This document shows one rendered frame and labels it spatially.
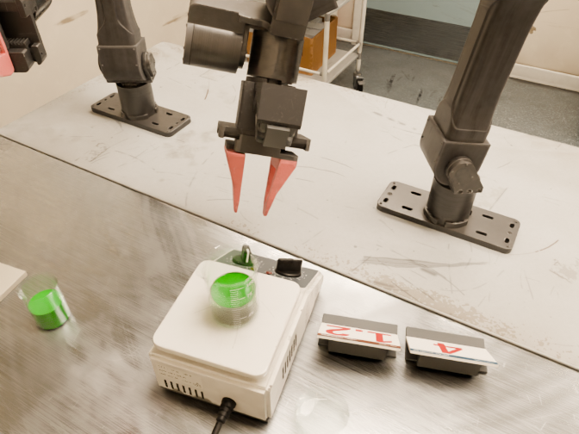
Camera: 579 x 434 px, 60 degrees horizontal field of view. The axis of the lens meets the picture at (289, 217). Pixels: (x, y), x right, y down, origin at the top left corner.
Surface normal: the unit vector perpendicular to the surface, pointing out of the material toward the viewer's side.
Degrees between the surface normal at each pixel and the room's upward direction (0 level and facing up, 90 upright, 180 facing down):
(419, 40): 90
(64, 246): 0
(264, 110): 64
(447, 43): 90
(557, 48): 90
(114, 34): 82
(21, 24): 91
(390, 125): 0
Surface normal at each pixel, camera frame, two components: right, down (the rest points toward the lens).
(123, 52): 0.00, 0.55
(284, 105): 0.17, 0.25
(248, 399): -0.32, 0.63
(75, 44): 0.87, 0.33
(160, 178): 0.00, -0.75
